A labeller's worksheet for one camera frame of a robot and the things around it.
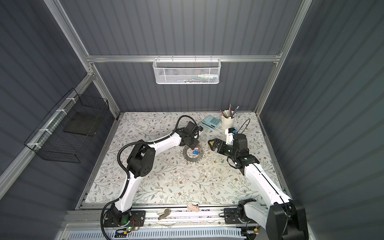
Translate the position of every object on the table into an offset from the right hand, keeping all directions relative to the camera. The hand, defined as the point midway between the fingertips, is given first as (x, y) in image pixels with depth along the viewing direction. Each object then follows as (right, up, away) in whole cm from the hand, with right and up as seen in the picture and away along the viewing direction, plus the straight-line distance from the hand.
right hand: (216, 144), depth 82 cm
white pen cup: (+12, +13, +25) cm, 30 cm away
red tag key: (-11, -5, +16) cm, 20 cm away
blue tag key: (-12, -7, +16) cm, 21 cm away
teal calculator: (+1, +14, +30) cm, 33 cm away
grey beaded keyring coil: (-9, -10, +15) cm, 20 cm away
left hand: (-12, 0, +19) cm, 22 cm away
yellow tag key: (-3, +1, -5) cm, 6 cm away
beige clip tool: (-27, -33, -8) cm, 44 cm away
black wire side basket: (-76, +10, -8) cm, 77 cm away
